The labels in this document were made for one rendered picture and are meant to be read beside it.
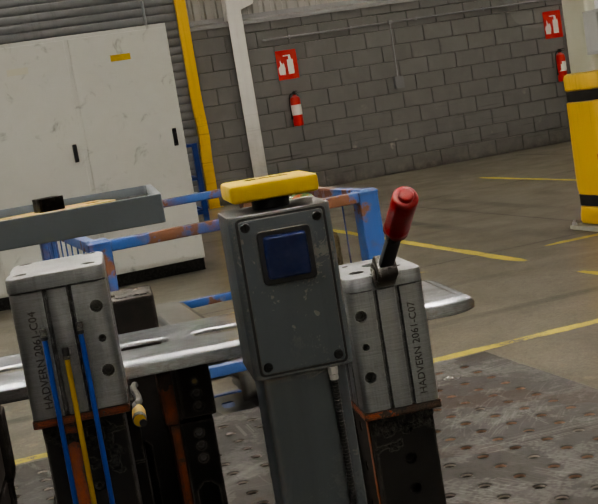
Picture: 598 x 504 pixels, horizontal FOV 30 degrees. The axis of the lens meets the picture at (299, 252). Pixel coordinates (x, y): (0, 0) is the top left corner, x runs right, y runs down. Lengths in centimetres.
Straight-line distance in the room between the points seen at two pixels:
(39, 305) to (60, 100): 811
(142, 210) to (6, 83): 827
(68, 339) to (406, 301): 28
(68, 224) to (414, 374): 37
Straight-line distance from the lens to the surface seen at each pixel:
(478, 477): 150
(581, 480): 145
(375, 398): 95
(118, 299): 125
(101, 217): 70
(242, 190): 75
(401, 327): 95
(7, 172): 895
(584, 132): 813
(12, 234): 71
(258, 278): 75
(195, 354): 103
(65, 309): 90
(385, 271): 91
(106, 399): 92
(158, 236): 291
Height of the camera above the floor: 121
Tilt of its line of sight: 7 degrees down
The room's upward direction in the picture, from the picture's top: 9 degrees counter-clockwise
